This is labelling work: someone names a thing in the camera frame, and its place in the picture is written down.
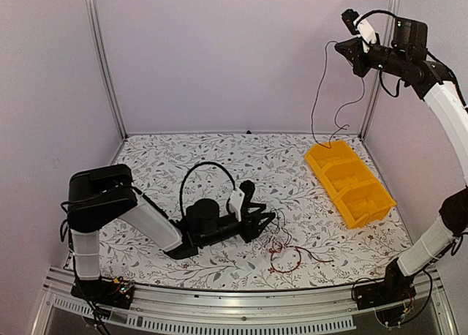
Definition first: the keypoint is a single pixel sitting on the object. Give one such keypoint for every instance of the front aluminium rail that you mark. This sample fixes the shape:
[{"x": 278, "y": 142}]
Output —
[{"x": 168, "y": 310}]

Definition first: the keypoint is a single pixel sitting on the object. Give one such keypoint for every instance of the floral patterned table mat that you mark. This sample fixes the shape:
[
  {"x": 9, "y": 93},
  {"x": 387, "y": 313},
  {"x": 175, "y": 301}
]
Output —
[{"x": 307, "y": 245}]

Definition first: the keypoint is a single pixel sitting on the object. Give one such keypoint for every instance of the left aluminium frame post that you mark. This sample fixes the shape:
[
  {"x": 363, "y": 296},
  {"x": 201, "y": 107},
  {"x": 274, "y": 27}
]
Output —
[{"x": 104, "y": 67}]

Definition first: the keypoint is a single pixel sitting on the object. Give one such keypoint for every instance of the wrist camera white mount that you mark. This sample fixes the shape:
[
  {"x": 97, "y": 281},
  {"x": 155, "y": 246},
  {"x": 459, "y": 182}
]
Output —
[
  {"x": 239, "y": 200},
  {"x": 360, "y": 27}
]

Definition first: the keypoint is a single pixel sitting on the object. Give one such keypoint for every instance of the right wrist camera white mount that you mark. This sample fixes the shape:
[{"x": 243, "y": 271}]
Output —
[{"x": 360, "y": 27}]

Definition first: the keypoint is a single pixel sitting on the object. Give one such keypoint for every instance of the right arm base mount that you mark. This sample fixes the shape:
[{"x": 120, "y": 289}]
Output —
[{"x": 396, "y": 297}]

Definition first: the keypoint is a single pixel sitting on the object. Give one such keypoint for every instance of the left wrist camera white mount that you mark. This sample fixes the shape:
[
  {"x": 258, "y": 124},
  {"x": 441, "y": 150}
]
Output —
[{"x": 239, "y": 200}]

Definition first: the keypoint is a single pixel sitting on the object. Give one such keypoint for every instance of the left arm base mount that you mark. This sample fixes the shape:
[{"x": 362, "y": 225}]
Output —
[{"x": 117, "y": 293}]

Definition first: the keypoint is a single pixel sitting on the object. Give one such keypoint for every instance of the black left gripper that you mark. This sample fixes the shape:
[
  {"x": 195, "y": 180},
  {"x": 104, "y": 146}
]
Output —
[{"x": 251, "y": 230}]

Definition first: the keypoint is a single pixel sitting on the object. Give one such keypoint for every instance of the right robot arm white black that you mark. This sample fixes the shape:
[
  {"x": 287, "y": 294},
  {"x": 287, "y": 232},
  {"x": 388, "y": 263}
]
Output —
[{"x": 435, "y": 84}]

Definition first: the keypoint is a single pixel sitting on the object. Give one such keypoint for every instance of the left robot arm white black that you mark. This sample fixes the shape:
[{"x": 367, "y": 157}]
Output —
[{"x": 99, "y": 196}]

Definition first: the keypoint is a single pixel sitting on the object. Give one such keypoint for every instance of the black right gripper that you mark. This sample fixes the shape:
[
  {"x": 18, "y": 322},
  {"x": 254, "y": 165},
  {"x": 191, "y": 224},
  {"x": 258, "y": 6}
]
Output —
[{"x": 355, "y": 54}]

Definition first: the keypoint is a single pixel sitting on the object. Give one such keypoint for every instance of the yellow three-compartment bin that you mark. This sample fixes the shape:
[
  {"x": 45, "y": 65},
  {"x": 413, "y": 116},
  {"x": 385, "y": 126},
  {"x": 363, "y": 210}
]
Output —
[{"x": 355, "y": 191}]

